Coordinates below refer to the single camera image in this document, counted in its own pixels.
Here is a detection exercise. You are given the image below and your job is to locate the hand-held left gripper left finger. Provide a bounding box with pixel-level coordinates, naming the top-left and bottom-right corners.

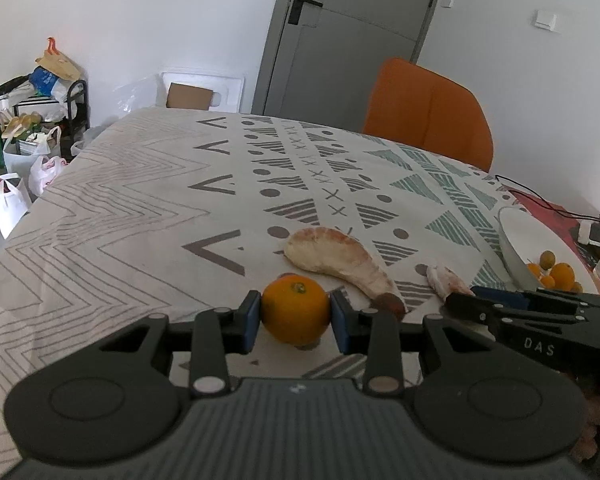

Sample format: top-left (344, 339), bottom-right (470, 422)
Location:
top-left (97, 290), bottom-right (264, 397)

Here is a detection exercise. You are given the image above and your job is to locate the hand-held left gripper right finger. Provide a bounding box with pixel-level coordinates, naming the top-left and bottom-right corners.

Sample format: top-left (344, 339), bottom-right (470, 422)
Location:
top-left (330, 291), bottom-right (496, 396)

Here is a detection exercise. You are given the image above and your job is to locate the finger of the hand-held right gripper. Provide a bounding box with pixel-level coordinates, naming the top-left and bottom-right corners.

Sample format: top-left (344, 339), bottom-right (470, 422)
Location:
top-left (444, 292), bottom-right (502, 332)
top-left (471, 285), bottom-right (532, 310)

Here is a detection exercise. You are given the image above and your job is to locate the small peeled pomelo segment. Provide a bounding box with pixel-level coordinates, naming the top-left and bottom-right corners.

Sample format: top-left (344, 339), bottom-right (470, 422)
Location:
top-left (426, 264), bottom-right (477, 299)

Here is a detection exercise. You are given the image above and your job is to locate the large orange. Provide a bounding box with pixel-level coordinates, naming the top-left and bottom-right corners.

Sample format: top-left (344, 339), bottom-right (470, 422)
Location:
top-left (550, 262), bottom-right (577, 291)
top-left (261, 276), bottom-right (331, 347)

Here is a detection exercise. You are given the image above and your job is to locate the white plate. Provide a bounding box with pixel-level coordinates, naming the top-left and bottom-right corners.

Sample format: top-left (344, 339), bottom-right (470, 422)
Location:
top-left (497, 207), bottom-right (600, 295)

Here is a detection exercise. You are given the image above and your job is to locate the person's right hand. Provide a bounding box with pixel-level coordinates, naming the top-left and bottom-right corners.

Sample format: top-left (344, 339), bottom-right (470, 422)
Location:
top-left (570, 373), bottom-right (600, 462)

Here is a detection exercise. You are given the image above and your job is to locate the dark brown round fruit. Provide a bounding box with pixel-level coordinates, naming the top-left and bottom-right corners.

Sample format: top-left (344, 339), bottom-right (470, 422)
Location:
top-left (370, 293), bottom-right (406, 322)

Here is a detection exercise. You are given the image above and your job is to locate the large peeled pomelo segment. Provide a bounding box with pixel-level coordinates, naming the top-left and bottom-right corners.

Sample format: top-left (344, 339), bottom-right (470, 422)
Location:
top-left (283, 227), bottom-right (397, 302)

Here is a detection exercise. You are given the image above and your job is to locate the red table mat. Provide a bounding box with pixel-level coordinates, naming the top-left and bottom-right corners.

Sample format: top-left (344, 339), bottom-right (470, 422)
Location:
top-left (504, 186), bottom-right (600, 272)

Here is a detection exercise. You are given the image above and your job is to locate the white charger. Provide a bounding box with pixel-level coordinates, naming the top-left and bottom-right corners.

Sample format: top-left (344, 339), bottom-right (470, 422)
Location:
top-left (577, 219), bottom-right (600, 249)

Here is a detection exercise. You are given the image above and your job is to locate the orange chair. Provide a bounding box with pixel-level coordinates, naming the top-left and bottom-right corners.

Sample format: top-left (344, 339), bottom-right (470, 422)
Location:
top-left (362, 57), bottom-right (495, 174)

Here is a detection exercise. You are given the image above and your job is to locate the brown cardboard box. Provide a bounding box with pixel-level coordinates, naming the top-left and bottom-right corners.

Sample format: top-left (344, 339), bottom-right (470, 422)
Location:
top-left (165, 82), bottom-right (215, 111)

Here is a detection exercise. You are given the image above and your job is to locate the white foam board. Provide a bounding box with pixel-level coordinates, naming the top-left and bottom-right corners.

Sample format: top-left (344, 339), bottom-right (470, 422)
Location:
top-left (159, 70), bottom-right (245, 114)

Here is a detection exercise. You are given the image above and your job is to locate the clear plastic bag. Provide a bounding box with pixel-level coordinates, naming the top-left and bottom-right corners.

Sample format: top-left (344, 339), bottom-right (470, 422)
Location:
top-left (70, 114), bottom-right (127, 157)

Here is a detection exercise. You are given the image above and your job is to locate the red printed plastic bag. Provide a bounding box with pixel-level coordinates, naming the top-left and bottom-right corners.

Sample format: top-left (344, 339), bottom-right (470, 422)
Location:
top-left (28, 154), bottom-right (71, 198)

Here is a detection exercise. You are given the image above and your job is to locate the plain white plastic bag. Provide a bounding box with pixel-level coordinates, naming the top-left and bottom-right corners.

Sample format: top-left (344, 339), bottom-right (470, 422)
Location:
top-left (0, 172), bottom-right (33, 241)

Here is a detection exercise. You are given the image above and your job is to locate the black metal rack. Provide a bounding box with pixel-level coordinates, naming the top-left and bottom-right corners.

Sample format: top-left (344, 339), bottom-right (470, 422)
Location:
top-left (64, 79), bottom-right (91, 134)

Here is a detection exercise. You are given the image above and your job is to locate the white bag with groceries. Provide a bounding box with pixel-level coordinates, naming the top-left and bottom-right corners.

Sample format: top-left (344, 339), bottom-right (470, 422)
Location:
top-left (1, 124), bottom-right (63, 172)

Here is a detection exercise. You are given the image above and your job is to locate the grey door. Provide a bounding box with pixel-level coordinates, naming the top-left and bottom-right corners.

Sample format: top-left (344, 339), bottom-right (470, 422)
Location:
top-left (251, 0), bottom-right (451, 117)

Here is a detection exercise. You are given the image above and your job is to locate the blue and white bag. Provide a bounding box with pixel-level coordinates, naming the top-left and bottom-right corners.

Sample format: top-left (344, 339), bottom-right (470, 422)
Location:
top-left (28, 66), bottom-right (62, 97)

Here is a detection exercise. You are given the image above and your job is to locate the tan paper bag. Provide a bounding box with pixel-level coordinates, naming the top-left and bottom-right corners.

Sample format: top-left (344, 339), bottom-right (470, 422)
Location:
top-left (34, 37), bottom-right (84, 82)

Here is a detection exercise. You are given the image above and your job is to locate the black cable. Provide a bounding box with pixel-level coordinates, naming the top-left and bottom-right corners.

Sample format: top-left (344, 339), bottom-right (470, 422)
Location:
top-left (494, 174), bottom-right (600, 225)

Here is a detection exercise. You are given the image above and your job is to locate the white light switch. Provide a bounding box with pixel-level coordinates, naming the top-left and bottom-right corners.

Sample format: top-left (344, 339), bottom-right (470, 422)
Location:
top-left (533, 8), bottom-right (559, 31)

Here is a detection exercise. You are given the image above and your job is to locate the black door handle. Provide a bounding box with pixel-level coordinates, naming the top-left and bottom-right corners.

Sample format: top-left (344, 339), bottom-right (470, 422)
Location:
top-left (287, 0), bottom-right (325, 26)

